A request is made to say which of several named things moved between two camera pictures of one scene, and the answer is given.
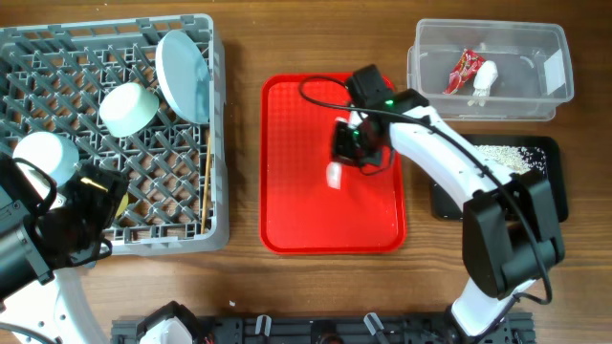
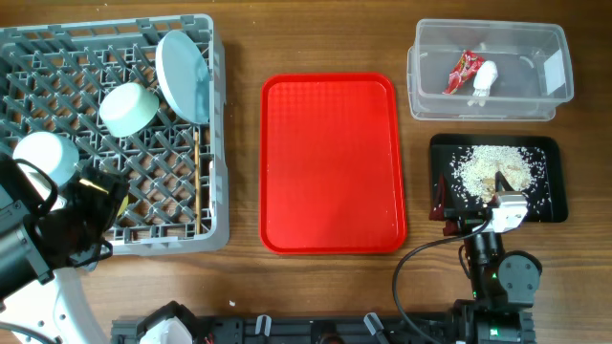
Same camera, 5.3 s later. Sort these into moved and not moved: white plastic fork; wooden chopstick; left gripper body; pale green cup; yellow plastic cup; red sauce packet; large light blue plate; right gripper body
Moved: white plastic fork; wooden chopstick; right gripper body
Not moved: large light blue plate; pale green cup; left gripper body; yellow plastic cup; red sauce packet
